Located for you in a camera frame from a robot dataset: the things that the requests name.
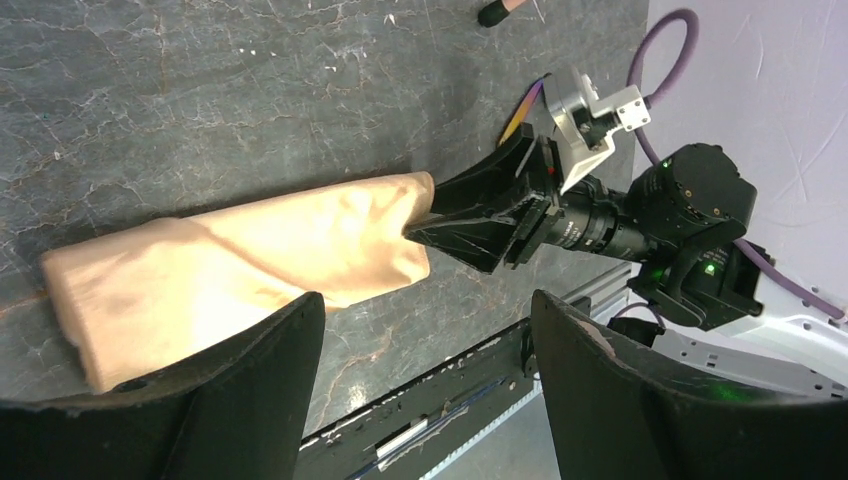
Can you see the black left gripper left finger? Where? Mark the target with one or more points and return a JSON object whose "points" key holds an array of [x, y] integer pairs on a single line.
{"points": [[236, 410]]}

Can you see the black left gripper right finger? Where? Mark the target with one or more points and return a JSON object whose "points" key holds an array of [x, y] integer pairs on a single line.
{"points": [[620, 410]]}

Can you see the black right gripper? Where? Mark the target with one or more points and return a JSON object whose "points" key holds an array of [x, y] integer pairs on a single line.
{"points": [[693, 201]]}

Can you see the iridescent rainbow knife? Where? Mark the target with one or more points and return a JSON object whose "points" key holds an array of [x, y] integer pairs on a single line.
{"points": [[534, 95]]}

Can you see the peach cloth napkin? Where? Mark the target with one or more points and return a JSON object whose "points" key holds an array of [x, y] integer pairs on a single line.
{"points": [[136, 301]]}

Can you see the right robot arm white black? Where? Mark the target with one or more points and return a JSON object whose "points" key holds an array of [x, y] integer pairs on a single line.
{"points": [[727, 291]]}

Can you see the pink tripod stand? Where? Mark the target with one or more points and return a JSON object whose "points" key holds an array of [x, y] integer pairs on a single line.
{"points": [[496, 11]]}

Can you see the aluminium frame rail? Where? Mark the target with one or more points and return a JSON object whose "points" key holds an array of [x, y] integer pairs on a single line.
{"points": [[731, 358]]}

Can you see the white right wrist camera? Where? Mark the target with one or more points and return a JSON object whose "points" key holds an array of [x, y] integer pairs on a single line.
{"points": [[585, 122]]}

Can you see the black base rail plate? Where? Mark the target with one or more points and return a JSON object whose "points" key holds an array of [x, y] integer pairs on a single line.
{"points": [[419, 428]]}

